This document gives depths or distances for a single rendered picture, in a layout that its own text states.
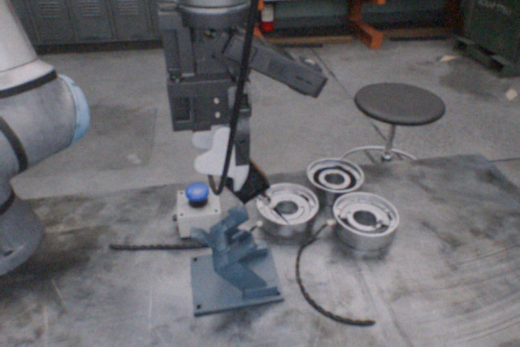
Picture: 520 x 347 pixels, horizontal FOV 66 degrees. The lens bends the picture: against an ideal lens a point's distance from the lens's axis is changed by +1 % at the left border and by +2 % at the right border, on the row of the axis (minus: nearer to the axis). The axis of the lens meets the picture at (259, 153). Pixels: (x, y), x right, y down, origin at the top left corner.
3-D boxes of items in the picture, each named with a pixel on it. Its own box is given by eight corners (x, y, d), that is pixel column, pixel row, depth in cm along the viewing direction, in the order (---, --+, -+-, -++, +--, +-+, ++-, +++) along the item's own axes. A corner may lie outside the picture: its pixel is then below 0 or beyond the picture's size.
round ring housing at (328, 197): (356, 214, 71) (359, 197, 69) (299, 201, 74) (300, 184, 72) (364, 180, 79) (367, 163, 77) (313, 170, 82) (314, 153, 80)
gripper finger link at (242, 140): (229, 153, 46) (225, 80, 42) (244, 151, 46) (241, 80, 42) (235, 173, 42) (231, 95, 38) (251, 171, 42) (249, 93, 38)
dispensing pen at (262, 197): (305, 223, 54) (231, 145, 45) (279, 240, 55) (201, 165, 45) (300, 212, 55) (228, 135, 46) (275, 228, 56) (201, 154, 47)
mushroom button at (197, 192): (210, 201, 70) (208, 179, 67) (211, 217, 67) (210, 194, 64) (187, 204, 70) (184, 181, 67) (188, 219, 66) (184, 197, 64)
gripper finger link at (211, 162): (197, 193, 47) (189, 122, 43) (246, 187, 48) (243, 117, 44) (198, 208, 45) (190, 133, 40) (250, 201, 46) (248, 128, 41)
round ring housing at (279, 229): (292, 193, 76) (293, 175, 74) (328, 226, 69) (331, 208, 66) (245, 213, 71) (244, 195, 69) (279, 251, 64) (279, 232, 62)
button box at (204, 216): (218, 205, 73) (217, 184, 70) (222, 232, 67) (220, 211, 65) (174, 210, 72) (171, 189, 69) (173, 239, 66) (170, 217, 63)
